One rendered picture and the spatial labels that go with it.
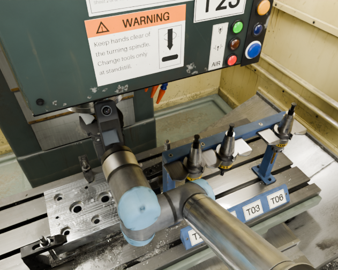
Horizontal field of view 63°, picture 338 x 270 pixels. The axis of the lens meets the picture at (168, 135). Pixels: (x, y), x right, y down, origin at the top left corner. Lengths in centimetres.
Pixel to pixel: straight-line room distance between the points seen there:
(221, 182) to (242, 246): 72
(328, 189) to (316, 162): 14
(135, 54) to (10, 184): 141
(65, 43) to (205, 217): 38
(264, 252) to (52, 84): 40
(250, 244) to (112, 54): 36
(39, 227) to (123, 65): 81
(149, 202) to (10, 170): 141
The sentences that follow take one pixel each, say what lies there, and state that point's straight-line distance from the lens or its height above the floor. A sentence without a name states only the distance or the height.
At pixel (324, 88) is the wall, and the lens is 144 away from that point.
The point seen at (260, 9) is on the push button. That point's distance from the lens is 55.
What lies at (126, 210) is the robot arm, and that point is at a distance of 52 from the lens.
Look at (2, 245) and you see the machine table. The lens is 117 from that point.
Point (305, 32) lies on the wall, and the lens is 147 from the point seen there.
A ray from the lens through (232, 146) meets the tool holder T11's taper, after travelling 81.
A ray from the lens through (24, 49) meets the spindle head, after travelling 43.
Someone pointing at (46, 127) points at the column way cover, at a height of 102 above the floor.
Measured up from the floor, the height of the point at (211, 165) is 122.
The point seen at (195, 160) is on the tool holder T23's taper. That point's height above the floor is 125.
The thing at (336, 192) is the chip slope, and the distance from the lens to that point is 145.
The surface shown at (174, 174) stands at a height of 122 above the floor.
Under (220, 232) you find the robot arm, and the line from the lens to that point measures 51.
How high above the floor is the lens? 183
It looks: 43 degrees down
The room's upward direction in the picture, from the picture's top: straight up
